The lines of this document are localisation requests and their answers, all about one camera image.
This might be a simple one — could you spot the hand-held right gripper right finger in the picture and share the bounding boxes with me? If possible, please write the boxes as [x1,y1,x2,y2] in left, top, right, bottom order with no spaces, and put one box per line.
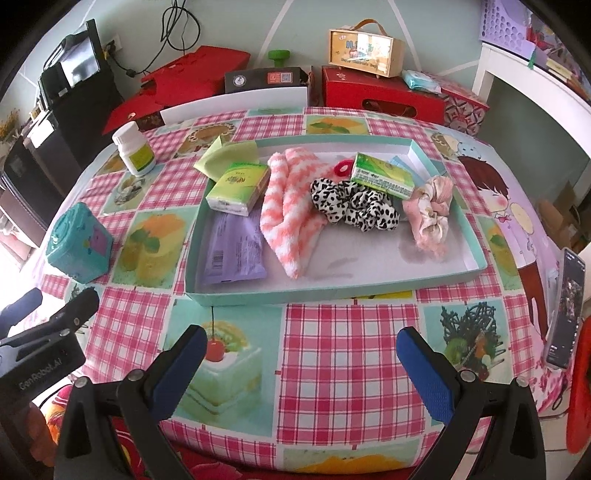
[395,326,548,480]

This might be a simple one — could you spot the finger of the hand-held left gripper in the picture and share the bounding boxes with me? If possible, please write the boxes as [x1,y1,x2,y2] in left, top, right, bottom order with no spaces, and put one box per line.
[54,287,100,341]
[0,288,43,335]

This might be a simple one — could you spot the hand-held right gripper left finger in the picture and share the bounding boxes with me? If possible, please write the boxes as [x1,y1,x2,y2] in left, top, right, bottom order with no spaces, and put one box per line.
[54,324,208,480]

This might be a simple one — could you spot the purple wipes pack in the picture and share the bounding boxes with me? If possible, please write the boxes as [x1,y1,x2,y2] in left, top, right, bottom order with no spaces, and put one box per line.
[198,213,269,284]

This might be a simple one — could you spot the teal shallow cardboard tray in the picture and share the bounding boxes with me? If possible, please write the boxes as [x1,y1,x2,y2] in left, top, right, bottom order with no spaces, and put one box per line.
[185,134,488,306]

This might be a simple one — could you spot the pink floral scrunchie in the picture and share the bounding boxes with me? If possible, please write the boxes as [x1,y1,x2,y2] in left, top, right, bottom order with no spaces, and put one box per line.
[401,175,455,257]

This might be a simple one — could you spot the leopard print scrunchie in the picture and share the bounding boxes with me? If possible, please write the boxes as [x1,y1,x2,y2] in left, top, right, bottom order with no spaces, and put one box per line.
[309,176,400,232]

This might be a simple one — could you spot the pink white zigzag towel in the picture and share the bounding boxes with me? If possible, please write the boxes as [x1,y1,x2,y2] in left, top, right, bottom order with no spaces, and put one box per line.
[259,148,331,279]

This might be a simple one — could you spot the light green cloth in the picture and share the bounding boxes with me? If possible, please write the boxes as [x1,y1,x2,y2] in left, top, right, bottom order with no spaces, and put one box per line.
[196,135,259,181]

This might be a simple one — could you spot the green tissue pack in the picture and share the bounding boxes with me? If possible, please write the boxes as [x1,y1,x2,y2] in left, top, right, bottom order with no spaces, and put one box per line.
[350,153,415,200]

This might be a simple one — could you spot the blue face mask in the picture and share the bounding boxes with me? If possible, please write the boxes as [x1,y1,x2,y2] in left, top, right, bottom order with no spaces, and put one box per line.
[390,154,446,178]

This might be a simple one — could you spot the person's left hand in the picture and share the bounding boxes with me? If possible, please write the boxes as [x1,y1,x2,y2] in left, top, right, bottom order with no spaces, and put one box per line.
[27,401,57,466]

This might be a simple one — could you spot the teal plastic cube toy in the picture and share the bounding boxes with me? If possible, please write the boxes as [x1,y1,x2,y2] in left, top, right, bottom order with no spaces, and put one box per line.
[45,202,114,284]

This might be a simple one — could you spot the red stool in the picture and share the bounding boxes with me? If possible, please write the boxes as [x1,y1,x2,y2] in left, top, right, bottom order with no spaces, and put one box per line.
[566,316,591,455]

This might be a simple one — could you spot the smartphone on stand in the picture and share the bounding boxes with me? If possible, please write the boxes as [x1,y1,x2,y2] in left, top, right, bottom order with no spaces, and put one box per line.
[545,247,586,370]

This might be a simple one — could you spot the white medicine bottle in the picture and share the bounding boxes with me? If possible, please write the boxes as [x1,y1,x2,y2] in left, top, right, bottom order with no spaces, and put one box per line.
[112,121,155,177]

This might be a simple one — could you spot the black cabinet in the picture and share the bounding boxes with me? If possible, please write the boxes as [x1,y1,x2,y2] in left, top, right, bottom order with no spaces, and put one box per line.
[0,69,125,245]

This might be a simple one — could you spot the yellow artificial flowers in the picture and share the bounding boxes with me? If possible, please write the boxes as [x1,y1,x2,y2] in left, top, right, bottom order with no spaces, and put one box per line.
[0,111,21,141]

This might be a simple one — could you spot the cardboard boxes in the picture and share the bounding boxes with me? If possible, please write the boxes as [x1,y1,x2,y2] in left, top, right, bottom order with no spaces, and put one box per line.
[538,182,589,250]

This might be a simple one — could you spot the white chair back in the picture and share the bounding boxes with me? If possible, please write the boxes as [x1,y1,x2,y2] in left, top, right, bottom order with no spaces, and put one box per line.
[159,87,309,125]

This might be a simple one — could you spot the red patterned box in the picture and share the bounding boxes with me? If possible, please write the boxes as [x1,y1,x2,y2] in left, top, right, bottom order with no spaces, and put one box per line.
[436,78,491,137]

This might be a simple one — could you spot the black labelled box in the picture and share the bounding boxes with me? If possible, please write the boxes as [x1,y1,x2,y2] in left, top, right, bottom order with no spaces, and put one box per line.
[224,67,309,93]

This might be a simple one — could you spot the blue wet wipes pack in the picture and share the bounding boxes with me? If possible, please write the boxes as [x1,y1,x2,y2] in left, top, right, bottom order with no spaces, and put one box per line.
[402,69,441,93]

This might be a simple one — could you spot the white desk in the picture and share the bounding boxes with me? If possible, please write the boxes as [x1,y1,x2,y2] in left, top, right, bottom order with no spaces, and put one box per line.
[471,41,591,121]

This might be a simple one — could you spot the books and stationery pile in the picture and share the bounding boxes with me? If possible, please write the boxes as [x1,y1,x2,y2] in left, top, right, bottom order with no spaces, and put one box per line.
[526,18,587,93]

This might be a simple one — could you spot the purple file holder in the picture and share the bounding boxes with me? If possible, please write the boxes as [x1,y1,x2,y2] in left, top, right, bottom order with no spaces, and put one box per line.
[480,0,539,54]

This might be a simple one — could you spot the black power cable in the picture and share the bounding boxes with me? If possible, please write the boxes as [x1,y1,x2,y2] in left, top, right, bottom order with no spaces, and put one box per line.
[104,46,148,79]

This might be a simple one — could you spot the black hanging cables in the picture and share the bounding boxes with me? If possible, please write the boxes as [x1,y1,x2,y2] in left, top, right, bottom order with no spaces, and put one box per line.
[159,0,204,51]

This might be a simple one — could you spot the red box with handle cutout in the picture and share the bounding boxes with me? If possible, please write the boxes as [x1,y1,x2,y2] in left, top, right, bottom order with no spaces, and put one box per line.
[322,66,446,123]

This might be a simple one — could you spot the wooden music box with handle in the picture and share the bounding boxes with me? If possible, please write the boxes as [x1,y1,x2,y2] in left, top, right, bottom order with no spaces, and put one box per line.
[329,19,406,80]

